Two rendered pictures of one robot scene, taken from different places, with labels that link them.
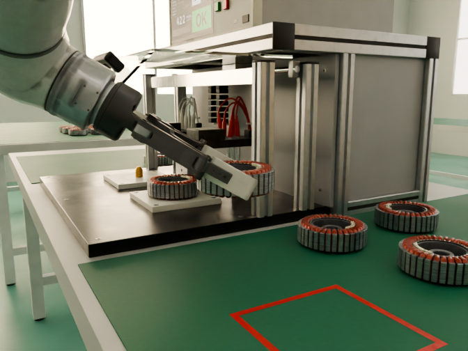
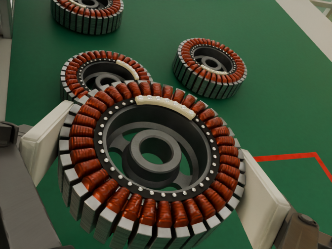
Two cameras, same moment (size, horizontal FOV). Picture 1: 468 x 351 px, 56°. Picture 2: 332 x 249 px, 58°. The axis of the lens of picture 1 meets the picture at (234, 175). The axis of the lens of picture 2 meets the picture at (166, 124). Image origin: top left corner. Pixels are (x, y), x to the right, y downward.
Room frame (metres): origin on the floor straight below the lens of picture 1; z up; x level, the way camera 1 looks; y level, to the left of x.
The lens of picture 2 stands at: (0.63, 0.11, 1.03)
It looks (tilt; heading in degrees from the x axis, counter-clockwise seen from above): 46 degrees down; 268
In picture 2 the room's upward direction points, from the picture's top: 23 degrees clockwise
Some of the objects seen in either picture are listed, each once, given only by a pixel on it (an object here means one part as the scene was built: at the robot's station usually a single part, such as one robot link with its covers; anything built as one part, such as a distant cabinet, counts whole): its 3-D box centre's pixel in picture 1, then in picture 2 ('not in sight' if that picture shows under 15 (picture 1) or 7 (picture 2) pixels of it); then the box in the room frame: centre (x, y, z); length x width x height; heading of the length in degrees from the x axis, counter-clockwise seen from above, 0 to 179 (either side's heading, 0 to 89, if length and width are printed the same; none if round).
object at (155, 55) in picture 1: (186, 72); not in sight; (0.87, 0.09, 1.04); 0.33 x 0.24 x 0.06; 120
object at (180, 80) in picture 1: (191, 80); not in sight; (1.07, 0.10, 1.03); 0.62 x 0.01 x 0.03; 30
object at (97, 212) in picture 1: (161, 193); not in sight; (1.03, 0.17, 0.76); 0.64 x 0.47 x 0.02; 30
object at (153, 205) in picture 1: (174, 197); not in sight; (0.92, 0.13, 0.78); 0.15 x 0.15 x 0.01; 30
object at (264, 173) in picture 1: (235, 177); (153, 156); (0.62, 0.00, 0.88); 0.11 x 0.11 x 0.04
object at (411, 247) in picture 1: (440, 258); (209, 66); (0.58, -0.29, 0.77); 0.11 x 0.11 x 0.04
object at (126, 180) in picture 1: (138, 178); not in sight; (1.13, 0.25, 0.78); 0.15 x 0.15 x 0.01; 30
